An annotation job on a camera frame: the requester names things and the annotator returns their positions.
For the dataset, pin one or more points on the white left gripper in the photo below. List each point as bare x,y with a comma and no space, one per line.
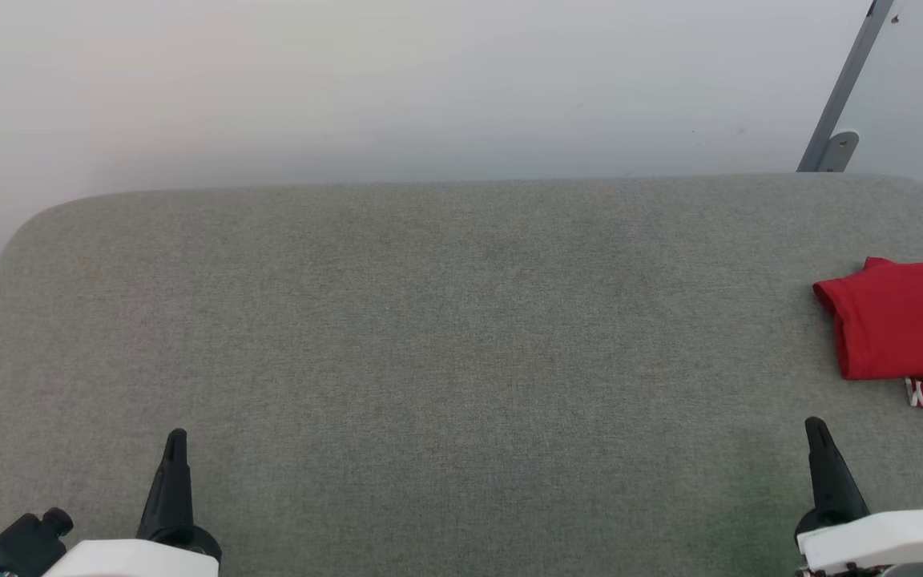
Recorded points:
133,561

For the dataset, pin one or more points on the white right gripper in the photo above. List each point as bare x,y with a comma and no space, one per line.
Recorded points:
886,537

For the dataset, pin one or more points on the red basketball jersey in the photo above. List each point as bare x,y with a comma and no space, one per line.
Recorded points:
902,320

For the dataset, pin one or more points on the grey metal pole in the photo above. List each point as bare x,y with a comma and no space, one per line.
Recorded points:
846,80

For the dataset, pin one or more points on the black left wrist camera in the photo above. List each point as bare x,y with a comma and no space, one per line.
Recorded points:
21,545

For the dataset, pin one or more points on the grey pole foot bracket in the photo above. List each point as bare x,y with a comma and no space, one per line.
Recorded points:
838,151

